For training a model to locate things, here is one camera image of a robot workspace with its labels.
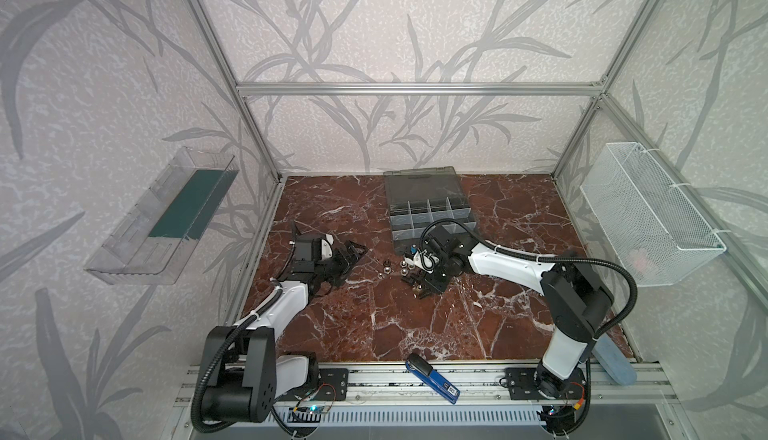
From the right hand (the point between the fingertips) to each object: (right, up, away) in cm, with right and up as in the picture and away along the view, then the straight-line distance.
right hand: (427, 271), depth 90 cm
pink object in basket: (+52, +7, -17) cm, 55 cm away
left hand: (-18, +7, -4) cm, 20 cm away
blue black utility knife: (-2, -20, -18) cm, 27 cm away
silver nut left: (-12, 0, +4) cm, 13 cm away
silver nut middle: (-7, -1, +3) cm, 8 cm away
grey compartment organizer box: (-1, +23, +20) cm, 30 cm away
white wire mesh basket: (+47, +17, -26) cm, 56 cm away
